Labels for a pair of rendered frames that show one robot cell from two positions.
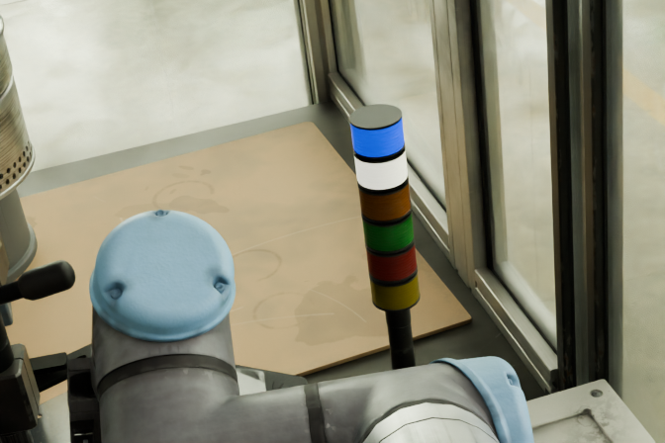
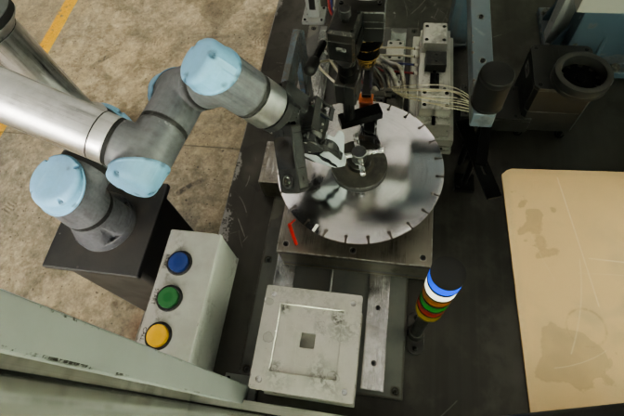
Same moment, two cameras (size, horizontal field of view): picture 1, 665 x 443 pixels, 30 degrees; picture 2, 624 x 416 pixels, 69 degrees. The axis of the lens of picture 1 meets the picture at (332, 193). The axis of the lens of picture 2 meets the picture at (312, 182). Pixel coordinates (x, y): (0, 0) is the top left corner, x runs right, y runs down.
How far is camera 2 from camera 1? 0.94 m
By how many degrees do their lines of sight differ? 77
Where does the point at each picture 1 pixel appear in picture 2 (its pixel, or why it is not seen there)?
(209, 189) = not seen: outside the picture
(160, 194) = not seen: outside the picture
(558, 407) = (344, 367)
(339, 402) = (146, 120)
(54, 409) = (431, 148)
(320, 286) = (606, 358)
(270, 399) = (163, 102)
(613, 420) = (321, 385)
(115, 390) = not seen: hidden behind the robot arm
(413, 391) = (123, 135)
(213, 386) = (179, 87)
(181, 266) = (191, 63)
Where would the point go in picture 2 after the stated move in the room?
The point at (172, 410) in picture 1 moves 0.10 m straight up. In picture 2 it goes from (175, 73) to (147, 21)
